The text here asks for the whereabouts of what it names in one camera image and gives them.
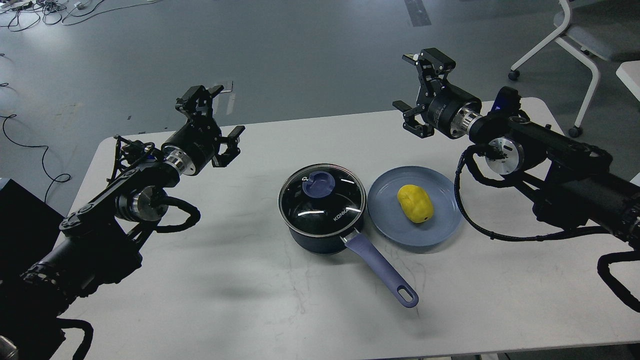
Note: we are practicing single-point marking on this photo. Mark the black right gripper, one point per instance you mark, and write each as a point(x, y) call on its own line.
point(438, 101)

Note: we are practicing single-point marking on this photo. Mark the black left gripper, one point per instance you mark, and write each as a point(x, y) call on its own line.
point(200, 140)

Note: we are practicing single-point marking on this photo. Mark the glass pot lid blue knob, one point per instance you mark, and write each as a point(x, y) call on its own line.
point(322, 200)

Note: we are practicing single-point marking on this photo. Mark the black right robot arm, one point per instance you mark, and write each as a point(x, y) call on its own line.
point(568, 182)

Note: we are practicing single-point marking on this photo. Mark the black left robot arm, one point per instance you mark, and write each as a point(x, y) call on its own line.
point(104, 237)

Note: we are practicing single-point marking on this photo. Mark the blue round plate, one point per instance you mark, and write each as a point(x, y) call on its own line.
point(388, 217)

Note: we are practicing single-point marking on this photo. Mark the white office chair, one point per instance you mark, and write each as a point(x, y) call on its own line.
point(606, 29)

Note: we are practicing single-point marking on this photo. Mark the white table corner right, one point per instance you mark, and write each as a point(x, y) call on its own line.
point(629, 74)

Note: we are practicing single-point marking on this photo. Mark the black box at left edge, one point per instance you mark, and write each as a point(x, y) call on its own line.
point(28, 229)

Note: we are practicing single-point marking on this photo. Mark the dark blue saucepan purple handle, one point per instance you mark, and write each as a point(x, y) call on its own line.
point(356, 241)

